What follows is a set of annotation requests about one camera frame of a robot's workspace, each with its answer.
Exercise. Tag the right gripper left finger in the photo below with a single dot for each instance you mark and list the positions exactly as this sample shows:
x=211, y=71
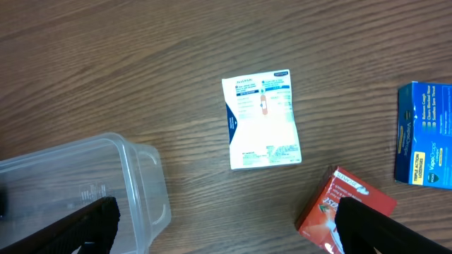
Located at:
x=91, y=229

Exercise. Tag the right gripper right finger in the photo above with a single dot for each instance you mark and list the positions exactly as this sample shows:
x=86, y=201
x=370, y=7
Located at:
x=363, y=230

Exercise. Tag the blue lozenge box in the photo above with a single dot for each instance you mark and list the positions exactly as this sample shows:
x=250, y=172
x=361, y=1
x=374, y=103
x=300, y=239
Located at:
x=423, y=152

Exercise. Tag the white bandage box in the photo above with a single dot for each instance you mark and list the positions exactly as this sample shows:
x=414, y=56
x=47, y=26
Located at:
x=260, y=119

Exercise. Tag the clear plastic container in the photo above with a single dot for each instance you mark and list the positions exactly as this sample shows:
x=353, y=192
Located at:
x=40, y=188

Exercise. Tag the red caplet box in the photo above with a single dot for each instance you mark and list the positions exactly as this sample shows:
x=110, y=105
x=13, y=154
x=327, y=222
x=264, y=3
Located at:
x=317, y=220

